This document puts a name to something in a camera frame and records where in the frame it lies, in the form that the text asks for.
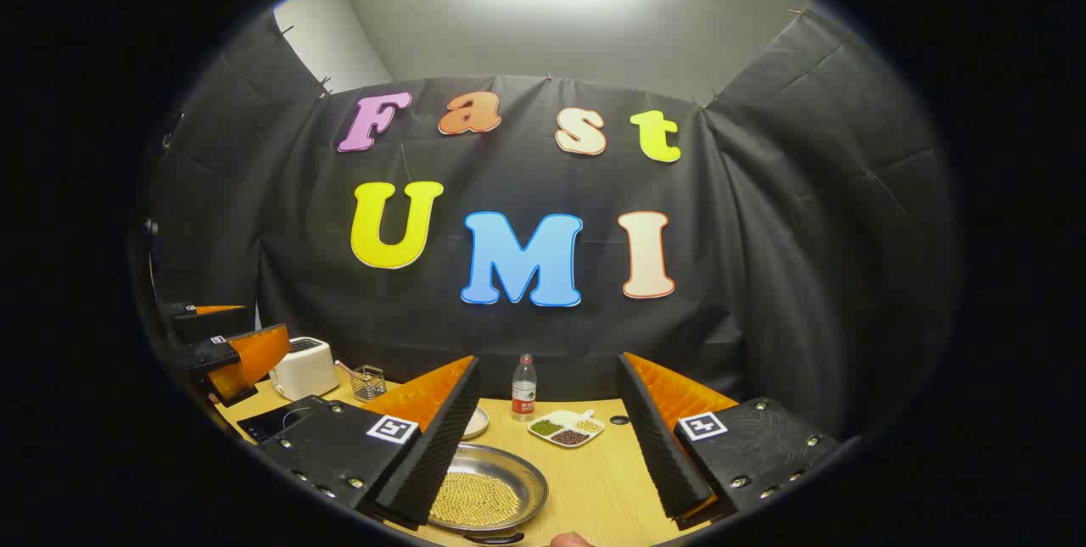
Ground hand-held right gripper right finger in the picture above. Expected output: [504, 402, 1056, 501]
[617, 352, 841, 531]

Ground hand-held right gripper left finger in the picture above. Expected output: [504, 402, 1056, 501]
[255, 354, 482, 531]

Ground pile of yellow soybeans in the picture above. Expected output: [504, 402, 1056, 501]
[430, 471, 523, 528]

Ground black induction cooktop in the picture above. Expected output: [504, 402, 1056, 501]
[236, 395, 332, 444]

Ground stainless steel pot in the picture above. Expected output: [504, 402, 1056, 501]
[427, 443, 550, 546]

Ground white toaster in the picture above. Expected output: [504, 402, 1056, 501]
[269, 337, 340, 401]

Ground white divided dish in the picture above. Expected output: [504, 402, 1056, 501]
[527, 409, 606, 449]

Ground clear plastic water bottle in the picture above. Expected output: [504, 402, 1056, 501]
[511, 353, 538, 422]

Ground black backdrop cloth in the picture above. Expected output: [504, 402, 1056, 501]
[140, 8, 964, 446]

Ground small wire basket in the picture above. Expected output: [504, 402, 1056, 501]
[350, 365, 388, 402]

